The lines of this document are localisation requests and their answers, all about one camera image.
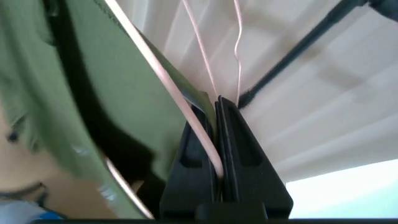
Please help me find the black cable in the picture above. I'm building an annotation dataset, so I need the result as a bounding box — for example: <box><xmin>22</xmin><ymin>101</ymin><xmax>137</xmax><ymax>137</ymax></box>
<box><xmin>0</xmin><ymin>182</ymin><xmax>49</xmax><ymax>206</ymax></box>

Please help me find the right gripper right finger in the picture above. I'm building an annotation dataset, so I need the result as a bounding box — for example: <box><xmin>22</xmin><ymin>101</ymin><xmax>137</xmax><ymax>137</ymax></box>
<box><xmin>215</xmin><ymin>95</ymin><xmax>294</xmax><ymax>218</ymax></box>

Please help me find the green printed shirt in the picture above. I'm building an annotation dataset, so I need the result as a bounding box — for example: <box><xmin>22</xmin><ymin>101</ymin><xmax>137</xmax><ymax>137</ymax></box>
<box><xmin>0</xmin><ymin>0</ymin><xmax>218</xmax><ymax>220</ymax></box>

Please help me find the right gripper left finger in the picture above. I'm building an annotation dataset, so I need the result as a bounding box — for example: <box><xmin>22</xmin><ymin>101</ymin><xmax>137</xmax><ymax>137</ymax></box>
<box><xmin>159</xmin><ymin>105</ymin><xmax>219</xmax><ymax>218</ymax></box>

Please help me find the black clothes rack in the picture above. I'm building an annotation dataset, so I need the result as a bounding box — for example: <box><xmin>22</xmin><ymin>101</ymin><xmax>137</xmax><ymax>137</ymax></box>
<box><xmin>238</xmin><ymin>0</ymin><xmax>398</xmax><ymax>110</ymax></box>

